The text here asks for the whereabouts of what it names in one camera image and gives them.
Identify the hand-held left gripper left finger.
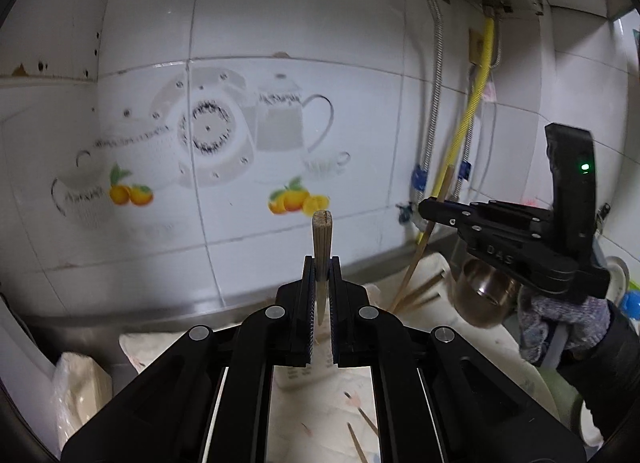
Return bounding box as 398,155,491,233
62,255,318,463

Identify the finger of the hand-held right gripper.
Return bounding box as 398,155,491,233
419,197,552,251
460,229,613,301

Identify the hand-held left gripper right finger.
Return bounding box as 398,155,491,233
327,255,586,463

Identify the brown wooden chopstick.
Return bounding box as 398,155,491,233
310,210,335,344
389,165,457,314

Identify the pile of wooden chopsticks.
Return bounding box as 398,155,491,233
345,270,446,463

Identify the person's right forearm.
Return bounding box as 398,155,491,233
555,300,640,449

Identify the person's right hand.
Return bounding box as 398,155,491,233
517,288,612,365

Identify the white printed quilted mat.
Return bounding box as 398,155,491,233
119,253,561,463

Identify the blue plastic cup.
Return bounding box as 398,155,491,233
620,292,640,325

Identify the white round plate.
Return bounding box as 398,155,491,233
535,367,606,450

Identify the white plastic bag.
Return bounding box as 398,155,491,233
54,350,115,451

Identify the flexible metal hose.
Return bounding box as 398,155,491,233
460,63,481,184
419,0,446,184

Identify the yellow gas hose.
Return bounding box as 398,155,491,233
416,15,501,246

